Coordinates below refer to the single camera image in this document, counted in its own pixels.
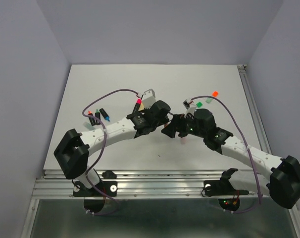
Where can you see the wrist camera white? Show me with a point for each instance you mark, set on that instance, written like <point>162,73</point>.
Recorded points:
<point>190,107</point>
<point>148,98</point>

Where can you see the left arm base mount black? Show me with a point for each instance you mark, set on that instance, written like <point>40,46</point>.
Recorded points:
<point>107,185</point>

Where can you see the aluminium right rail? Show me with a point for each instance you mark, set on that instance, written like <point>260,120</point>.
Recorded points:
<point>251,99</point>

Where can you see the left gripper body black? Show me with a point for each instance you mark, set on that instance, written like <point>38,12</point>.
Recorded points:
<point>166,119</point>

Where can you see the pale yellow highlighter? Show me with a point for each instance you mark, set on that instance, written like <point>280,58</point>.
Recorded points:
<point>141,107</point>

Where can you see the black highlighter pink cap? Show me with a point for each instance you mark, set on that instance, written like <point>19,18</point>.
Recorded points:
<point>137,106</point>

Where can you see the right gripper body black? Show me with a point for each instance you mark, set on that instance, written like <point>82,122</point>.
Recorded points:
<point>188,126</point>

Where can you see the black highlighter orange tip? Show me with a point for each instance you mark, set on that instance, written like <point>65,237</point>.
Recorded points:
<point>92,120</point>

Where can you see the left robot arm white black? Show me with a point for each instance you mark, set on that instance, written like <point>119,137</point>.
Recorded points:
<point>75,148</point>

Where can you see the pastel green pen cap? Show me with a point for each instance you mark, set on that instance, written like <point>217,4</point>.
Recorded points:
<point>209,100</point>

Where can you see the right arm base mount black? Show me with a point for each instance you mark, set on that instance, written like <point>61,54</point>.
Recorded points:
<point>220,188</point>

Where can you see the aluminium front rail frame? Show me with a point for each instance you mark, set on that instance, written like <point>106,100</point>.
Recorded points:
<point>154,204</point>

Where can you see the orange pen cap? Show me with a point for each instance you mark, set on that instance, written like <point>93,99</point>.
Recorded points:
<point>215,94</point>

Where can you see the black highlighter blue cap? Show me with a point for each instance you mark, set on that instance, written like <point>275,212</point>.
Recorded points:
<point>104,114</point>

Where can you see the pastel green highlighter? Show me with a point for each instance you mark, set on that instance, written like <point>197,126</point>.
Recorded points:
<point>88,126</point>

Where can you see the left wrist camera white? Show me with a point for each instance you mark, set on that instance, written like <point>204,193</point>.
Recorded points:
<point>148,98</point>

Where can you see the black highlighter green cap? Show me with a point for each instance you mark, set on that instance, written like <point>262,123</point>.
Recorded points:
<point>97,115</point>

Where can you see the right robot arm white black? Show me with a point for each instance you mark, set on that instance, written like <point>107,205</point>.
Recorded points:
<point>273,176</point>

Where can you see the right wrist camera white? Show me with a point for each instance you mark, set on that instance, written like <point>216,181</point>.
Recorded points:
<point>190,107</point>

